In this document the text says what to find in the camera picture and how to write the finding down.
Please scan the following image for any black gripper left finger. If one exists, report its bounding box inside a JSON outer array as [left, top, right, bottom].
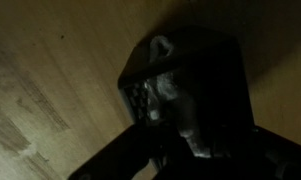
[[68, 125, 166, 180]]

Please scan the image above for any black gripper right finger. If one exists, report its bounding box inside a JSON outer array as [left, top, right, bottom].
[[216, 126, 301, 180]]

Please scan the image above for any grey cloth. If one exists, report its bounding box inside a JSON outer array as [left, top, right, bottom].
[[146, 34, 213, 159]]

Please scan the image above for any black perforated box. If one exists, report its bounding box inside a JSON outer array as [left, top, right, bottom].
[[117, 26, 254, 158]]

